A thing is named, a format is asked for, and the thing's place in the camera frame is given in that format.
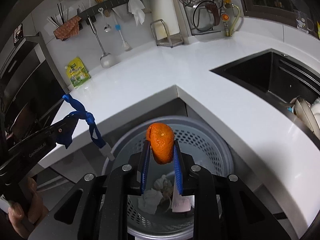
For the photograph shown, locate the black kitchen sink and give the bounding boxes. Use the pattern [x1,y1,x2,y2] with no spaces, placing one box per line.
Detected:
[211,49,319,141]

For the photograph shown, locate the blue white bottle brush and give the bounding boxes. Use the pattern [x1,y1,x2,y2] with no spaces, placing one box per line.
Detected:
[113,14,131,51]

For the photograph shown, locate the chopsticks in holder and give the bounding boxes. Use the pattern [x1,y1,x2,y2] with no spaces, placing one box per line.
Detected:
[46,2,74,29]

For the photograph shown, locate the orange hanging dish cloth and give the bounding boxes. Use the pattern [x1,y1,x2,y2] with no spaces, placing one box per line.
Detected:
[54,15,81,41]

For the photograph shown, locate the white dishes in sink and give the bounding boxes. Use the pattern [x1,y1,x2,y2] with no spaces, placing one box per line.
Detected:
[285,96,319,138]

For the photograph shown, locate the orange mandarin peel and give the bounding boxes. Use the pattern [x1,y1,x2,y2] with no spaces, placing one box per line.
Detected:
[146,122,175,165]

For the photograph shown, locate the black oven appliance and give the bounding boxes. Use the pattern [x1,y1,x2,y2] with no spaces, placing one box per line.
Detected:
[1,33,69,140]

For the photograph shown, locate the white cutting board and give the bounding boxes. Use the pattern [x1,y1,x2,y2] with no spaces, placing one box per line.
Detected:
[150,0,180,35]

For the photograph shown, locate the steel hanging spatula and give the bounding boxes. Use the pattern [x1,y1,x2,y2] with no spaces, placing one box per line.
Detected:
[86,16,116,69]

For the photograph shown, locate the white paper tissue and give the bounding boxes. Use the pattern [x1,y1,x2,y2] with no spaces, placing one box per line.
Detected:
[138,189,163,215]

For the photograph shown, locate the yellow seasoning pouch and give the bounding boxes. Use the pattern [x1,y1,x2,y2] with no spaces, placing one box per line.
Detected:
[65,57,91,88]

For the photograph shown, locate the blue lanyard strap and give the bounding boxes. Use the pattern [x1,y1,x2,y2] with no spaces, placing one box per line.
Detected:
[56,93,116,162]

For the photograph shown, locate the glass cup on sill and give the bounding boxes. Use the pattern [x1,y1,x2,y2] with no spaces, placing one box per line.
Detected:
[293,9,314,33]

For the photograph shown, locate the small steel hanging spoon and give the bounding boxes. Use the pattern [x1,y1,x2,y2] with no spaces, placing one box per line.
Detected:
[98,7,112,33]

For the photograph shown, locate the person left hand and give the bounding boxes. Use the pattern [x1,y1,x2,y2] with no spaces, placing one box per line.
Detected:
[8,177,49,239]

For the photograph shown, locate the white hanging cloth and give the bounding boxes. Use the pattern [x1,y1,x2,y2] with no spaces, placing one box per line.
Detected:
[128,0,145,25]

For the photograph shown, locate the steel cutting board rack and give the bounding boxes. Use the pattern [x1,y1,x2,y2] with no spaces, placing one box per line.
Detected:
[150,19,184,48]

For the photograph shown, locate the steel lid rack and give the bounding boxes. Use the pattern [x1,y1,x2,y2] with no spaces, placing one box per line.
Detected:
[183,0,242,37]

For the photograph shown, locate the pink paper receipt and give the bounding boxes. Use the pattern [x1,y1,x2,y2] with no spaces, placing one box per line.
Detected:
[171,185,195,213]

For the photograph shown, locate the black wall hook rail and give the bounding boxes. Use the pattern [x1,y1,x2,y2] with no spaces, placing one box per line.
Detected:
[78,0,129,21]

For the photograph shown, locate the grey perforated trash bin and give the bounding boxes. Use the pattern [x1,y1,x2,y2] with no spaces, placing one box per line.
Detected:
[101,115,234,239]

